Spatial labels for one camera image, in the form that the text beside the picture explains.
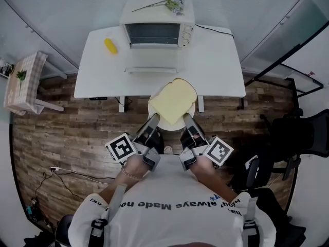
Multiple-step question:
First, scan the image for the black cable under desk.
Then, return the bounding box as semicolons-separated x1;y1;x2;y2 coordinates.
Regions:
114;96;134;113

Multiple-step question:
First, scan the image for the yellow bread slice food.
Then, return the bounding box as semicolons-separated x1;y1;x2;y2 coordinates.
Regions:
148;78;198;126

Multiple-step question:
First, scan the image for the white microwave oven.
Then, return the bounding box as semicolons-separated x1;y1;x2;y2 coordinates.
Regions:
119;0;196;75

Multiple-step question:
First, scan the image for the beaded wrist bracelet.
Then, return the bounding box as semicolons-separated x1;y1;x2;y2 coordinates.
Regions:
120;165;143;182

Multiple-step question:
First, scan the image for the yellow corn cob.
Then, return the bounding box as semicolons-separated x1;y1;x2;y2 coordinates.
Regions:
103;38;119;56

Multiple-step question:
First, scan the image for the checkered cloth side table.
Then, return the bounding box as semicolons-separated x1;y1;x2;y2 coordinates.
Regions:
3;51;65;116

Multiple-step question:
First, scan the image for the person's left forearm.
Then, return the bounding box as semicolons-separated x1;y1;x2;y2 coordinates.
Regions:
98;154;151;208

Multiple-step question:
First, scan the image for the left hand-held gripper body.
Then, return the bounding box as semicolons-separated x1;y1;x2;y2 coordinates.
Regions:
104;127;165;173

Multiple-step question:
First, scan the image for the black metal frame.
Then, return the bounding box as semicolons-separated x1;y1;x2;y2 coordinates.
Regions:
241;21;329;98

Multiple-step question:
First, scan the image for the small green leaf sprig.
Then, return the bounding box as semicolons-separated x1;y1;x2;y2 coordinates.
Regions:
15;70;28;95

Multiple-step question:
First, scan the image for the grey shoulder strap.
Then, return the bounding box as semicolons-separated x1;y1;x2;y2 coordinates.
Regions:
89;183;128;247
241;196;261;247

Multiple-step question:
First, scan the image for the white round plate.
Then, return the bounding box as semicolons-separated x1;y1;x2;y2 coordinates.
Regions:
147;85;196;132

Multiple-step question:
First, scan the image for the black microwave power cable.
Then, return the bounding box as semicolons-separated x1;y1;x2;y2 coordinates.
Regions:
195;23;235;39

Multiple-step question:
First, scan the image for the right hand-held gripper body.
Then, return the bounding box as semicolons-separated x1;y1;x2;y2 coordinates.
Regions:
179;130;234;172

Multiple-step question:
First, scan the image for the black office chair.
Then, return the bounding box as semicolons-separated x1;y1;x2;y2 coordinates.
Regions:
228;109;329;191

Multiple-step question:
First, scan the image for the black floor cable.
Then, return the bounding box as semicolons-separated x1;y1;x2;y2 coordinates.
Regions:
34;171;86;202

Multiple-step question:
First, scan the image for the person's white printed shirt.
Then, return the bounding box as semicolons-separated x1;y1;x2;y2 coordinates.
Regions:
67;154;277;247

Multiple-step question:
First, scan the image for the green flower sprig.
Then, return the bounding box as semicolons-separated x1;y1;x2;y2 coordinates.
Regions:
131;0;185;16

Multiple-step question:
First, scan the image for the black round stool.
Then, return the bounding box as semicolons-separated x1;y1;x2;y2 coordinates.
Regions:
54;214;76;247

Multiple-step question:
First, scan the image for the person's right forearm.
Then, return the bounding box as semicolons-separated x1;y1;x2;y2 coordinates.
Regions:
189;155;239;203

